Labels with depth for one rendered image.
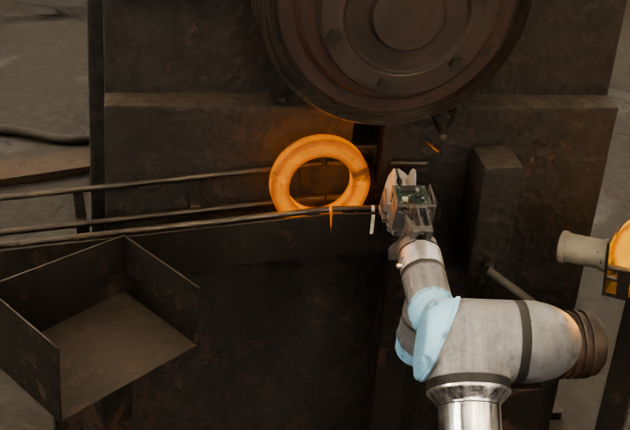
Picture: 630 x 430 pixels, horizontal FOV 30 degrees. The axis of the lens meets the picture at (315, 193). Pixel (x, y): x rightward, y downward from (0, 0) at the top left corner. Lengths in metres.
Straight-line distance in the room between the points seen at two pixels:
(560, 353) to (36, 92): 2.94
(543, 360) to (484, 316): 0.10
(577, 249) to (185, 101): 0.76
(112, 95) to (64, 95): 2.13
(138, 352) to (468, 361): 0.59
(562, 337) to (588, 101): 0.75
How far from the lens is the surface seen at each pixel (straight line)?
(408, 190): 2.05
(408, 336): 2.01
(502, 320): 1.62
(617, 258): 2.17
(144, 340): 1.95
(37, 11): 5.04
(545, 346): 1.63
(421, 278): 1.95
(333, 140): 2.08
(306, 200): 2.18
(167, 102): 2.11
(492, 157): 2.18
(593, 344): 2.25
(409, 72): 1.94
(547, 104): 2.26
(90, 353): 1.94
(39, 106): 4.18
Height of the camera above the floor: 1.75
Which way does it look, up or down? 29 degrees down
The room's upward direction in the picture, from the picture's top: 5 degrees clockwise
